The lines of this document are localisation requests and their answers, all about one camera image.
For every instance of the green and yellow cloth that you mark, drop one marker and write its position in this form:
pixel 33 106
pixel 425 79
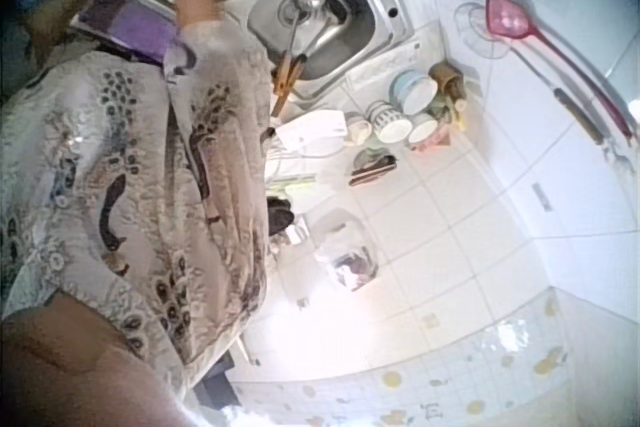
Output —
pixel 295 186

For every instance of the black round object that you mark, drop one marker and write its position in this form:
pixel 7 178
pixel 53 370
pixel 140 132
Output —
pixel 281 217

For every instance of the white plastic container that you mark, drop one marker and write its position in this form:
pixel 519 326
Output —
pixel 312 134

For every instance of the dark brown scrub sponge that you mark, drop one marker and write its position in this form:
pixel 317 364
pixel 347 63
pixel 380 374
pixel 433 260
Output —
pixel 375 169

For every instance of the clear plastic bag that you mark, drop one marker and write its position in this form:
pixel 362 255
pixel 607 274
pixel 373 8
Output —
pixel 345 252

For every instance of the small white cup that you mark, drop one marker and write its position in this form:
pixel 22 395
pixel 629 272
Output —
pixel 359 128

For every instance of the white patterned cup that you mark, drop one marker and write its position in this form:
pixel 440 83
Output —
pixel 390 124

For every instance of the light blue bowl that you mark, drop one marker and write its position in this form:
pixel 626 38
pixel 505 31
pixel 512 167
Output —
pixel 412 92

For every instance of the steel sink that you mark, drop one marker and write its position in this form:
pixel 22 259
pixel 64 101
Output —
pixel 350 42

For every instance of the brown cup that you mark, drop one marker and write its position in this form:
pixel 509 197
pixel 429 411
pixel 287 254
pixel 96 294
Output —
pixel 447 78

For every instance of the clear suction hook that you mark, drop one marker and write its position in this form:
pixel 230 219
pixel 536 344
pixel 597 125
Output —
pixel 472 22

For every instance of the purple cloth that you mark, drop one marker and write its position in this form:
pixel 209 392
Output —
pixel 130 22

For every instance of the pink slotted turner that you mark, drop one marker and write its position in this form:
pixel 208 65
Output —
pixel 510 19

